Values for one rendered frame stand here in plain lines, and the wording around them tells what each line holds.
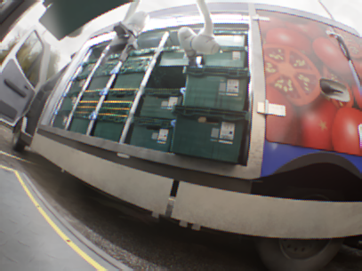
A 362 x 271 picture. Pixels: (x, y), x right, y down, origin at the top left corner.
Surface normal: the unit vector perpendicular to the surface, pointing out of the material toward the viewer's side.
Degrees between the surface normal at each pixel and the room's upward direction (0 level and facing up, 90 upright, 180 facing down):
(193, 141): 93
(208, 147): 99
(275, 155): 90
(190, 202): 90
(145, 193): 90
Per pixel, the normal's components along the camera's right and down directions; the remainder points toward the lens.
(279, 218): -0.27, -0.35
